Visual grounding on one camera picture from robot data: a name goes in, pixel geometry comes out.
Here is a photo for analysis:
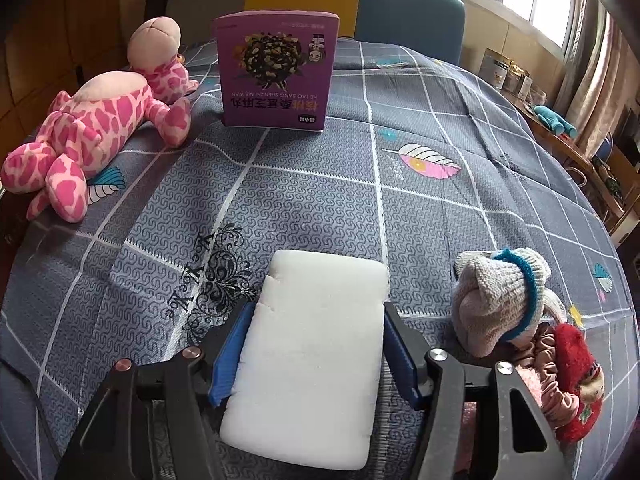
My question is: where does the pink satin scrunchie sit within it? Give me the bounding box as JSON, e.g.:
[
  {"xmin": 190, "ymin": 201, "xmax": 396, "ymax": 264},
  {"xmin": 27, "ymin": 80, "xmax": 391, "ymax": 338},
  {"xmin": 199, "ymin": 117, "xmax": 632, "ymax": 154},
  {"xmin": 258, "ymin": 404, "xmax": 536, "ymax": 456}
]
[{"xmin": 515, "ymin": 322, "xmax": 581, "ymax": 428}]

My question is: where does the white foam block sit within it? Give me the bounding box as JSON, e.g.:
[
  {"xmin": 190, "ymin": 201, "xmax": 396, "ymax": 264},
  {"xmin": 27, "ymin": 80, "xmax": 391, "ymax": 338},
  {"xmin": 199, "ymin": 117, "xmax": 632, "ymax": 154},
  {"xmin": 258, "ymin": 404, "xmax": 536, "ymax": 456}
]
[{"xmin": 219, "ymin": 249, "xmax": 391, "ymax": 471}]

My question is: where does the red plush doll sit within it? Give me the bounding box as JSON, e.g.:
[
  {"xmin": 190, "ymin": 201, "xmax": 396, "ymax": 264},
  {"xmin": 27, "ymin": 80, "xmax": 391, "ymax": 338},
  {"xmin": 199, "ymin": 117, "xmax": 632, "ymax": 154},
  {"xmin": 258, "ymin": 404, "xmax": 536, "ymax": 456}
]
[{"xmin": 550, "ymin": 322, "xmax": 606, "ymax": 443}]

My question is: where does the small printed box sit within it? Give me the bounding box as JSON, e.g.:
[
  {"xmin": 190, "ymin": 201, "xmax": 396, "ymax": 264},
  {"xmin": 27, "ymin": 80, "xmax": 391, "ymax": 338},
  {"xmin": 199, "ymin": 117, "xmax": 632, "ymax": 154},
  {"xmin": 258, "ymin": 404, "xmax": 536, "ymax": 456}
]
[{"xmin": 505, "ymin": 67, "xmax": 533, "ymax": 100}]

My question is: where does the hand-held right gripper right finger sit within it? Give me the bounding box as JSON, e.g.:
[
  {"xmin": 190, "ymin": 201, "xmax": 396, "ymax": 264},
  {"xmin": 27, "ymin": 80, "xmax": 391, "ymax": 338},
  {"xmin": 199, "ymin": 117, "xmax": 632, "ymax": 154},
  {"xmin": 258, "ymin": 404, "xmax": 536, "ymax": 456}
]
[{"xmin": 382, "ymin": 301, "xmax": 573, "ymax": 480}]

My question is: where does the pink spotted giraffe plush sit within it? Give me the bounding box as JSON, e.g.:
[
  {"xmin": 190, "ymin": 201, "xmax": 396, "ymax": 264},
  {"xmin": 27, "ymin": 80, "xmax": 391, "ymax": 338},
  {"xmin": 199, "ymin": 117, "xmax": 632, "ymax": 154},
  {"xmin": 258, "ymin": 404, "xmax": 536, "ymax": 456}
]
[{"xmin": 0, "ymin": 16, "xmax": 200, "ymax": 223}]

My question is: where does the purple printed carton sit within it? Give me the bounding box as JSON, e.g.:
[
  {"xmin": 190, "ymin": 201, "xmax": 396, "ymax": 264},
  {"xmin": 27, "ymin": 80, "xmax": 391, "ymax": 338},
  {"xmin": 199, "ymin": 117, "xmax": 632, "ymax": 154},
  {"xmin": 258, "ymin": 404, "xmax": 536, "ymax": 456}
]
[{"xmin": 211, "ymin": 8, "xmax": 341, "ymax": 133}]

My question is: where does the pink patterned curtain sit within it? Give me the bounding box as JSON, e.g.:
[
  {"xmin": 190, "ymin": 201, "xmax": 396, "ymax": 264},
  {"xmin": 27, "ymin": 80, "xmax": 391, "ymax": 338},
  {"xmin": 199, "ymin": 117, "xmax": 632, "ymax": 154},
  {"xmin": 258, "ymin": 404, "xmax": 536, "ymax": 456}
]
[{"xmin": 560, "ymin": 0, "xmax": 631, "ymax": 161}]

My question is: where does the metal can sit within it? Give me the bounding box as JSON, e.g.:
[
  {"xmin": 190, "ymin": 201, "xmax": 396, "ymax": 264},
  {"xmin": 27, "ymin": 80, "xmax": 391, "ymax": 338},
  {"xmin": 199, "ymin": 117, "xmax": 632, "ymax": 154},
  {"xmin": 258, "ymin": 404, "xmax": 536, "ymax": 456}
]
[{"xmin": 480, "ymin": 47, "xmax": 512, "ymax": 88}]

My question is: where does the blue plush toy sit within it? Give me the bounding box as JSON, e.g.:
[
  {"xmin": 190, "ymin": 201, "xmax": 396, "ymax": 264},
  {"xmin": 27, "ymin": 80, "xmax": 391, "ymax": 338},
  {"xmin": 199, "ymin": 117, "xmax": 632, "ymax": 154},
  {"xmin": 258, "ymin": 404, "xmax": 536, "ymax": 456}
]
[{"xmin": 532, "ymin": 105, "xmax": 578, "ymax": 136}]

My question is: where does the wooden wardrobe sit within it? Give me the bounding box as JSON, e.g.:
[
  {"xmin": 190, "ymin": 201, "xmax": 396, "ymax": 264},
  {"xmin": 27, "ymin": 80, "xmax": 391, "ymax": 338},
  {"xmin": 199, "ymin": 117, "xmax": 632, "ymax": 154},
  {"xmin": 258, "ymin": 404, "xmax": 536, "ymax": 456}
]
[{"xmin": 0, "ymin": 0, "xmax": 151, "ymax": 136}]

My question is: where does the grey yellow blue headboard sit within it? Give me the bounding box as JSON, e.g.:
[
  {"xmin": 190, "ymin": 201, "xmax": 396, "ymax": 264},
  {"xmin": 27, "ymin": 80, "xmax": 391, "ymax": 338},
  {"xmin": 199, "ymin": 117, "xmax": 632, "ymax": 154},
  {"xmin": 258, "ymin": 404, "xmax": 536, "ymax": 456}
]
[{"xmin": 165, "ymin": 0, "xmax": 466, "ymax": 68}]

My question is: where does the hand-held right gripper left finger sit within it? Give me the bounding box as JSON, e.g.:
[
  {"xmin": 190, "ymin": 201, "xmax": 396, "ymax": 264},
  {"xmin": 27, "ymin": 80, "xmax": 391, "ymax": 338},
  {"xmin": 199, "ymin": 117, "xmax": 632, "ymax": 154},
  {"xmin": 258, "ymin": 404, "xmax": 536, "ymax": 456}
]
[{"xmin": 54, "ymin": 301, "xmax": 257, "ymax": 480}]

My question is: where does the wooden desk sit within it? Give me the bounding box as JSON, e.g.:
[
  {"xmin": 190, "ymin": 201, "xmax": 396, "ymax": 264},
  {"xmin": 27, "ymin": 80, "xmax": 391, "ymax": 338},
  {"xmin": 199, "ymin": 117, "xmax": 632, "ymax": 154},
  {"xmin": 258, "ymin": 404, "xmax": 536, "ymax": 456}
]
[{"xmin": 515, "ymin": 95, "xmax": 640, "ymax": 246}]

